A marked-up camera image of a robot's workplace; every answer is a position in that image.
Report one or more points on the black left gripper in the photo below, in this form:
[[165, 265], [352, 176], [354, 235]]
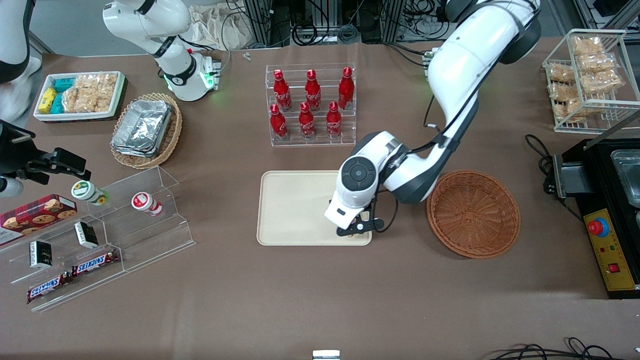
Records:
[[369, 210]]

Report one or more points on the aluminium frame equipment rack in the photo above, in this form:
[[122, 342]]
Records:
[[325, 20]]

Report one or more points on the black countertop appliance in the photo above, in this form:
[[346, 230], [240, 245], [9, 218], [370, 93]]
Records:
[[600, 170]]

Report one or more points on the yellow snack packet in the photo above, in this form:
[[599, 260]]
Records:
[[47, 100]]

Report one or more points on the red plaid cookie box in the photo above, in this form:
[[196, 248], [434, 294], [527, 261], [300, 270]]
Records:
[[37, 215]]

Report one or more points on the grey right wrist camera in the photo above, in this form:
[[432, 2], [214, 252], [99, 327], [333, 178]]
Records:
[[10, 187]]

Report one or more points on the snickers chocolate bar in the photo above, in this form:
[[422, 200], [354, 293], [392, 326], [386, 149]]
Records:
[[47, 288], [95, 263]]

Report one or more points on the white rectangular snack tray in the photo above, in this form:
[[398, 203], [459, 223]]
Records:
[[117, 102]]

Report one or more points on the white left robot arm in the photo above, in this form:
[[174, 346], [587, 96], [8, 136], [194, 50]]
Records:
[[460, 65]]

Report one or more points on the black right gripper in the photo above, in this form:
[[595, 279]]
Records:
[[15, 156]]

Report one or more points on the oval tan wicker basket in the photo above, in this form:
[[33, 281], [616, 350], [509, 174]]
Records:
[[172, 135]]

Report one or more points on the small black white box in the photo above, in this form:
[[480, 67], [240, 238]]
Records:
[[41, 255], [86, 235]]

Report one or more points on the triangular sandwich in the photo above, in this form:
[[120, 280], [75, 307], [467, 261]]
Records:
[[359, 233]]

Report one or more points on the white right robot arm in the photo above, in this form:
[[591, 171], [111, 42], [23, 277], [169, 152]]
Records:
[[150, 20]]

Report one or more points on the beige plastic tray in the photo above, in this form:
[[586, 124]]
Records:
[[292, 207]]

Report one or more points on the clear bag of rice crackers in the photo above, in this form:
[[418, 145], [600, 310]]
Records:
[[106, 90], [77, 97]]

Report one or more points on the teal snack packet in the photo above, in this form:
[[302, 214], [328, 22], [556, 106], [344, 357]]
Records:
[[57, 104], [64, 84]]

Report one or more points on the red cola bottle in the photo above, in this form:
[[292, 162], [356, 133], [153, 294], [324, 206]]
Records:
[[333, 121], [346, 89], [278, 124], [313, 92], [306, 122], [282, 92]]

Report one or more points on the clear acrylic bottle rack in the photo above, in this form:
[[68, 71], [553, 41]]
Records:
[[320, 142]]

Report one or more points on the red capped yogurt bottle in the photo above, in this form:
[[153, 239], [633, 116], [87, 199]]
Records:
[[146, 203]]

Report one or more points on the clear bag of fried snacks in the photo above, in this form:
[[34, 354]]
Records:
[[575, 110], [561, 74], [597, 62], [601, 81], [562, 91], [587, 46]]

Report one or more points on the round brown wicker basket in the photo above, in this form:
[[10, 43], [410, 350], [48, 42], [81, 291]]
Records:
[[472, 215]]

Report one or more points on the clear acrylic step shelf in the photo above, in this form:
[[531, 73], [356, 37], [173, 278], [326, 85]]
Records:
[[150, 235]]

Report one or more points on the green capped yogurt bottle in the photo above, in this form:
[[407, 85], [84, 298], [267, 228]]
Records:
[[89, 192]]

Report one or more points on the cream cloth bag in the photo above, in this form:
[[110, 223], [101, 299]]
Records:
[[215, 25]]

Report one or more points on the stack of foil trays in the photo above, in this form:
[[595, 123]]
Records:
[[142, 127]]

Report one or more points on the small silver white device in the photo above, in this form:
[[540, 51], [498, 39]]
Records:
[[326, 355]]

